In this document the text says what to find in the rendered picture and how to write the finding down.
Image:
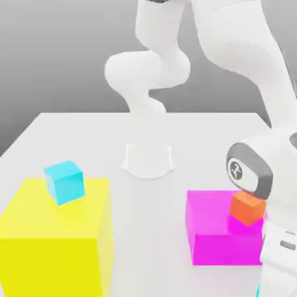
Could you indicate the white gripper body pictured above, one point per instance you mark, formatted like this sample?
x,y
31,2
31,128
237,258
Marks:
x,y
280,280

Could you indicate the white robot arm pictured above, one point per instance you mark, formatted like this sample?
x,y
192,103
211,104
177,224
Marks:
x,y
148,69

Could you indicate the small orange cube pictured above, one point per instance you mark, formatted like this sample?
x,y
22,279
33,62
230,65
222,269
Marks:
x,y
246,210

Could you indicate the small cyan cube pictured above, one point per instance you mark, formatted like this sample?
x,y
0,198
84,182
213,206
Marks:
x,y
66,183

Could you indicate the large magenta box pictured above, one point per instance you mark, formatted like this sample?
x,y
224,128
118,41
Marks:
x,y
208,220

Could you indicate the large yellow box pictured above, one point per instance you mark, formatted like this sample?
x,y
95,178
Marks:
x,y
51,243

